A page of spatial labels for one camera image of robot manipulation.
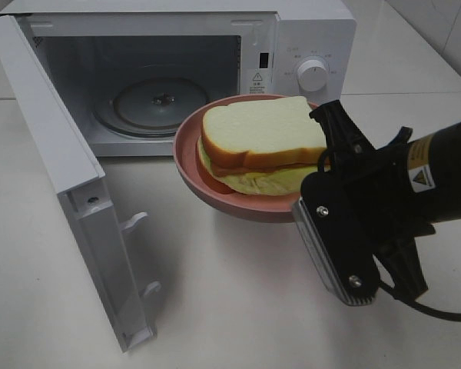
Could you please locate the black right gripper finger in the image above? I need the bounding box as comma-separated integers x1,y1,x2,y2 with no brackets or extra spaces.
309,100,375,154
383,237,428,301

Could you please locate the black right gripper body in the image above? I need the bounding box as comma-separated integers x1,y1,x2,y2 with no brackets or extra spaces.
322,135,435,261

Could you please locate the toast sandwich with filling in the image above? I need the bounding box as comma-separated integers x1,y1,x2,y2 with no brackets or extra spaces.
197,96,327,196

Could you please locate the pink round plate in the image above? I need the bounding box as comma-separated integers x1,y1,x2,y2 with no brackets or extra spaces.
173,95,300,222

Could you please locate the white microwave door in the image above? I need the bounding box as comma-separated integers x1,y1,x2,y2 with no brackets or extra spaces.
0,15,161,351

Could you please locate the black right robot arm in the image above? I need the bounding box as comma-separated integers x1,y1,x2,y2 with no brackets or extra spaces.
301,101,461,300

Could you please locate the white upper power knob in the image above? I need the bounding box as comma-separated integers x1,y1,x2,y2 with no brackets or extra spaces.
296,55,329,92

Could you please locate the white microwave oven body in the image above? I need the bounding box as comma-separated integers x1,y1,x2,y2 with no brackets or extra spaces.
0,1,356,157

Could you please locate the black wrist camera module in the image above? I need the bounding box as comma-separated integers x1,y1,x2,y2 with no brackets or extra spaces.
292,172,380,307

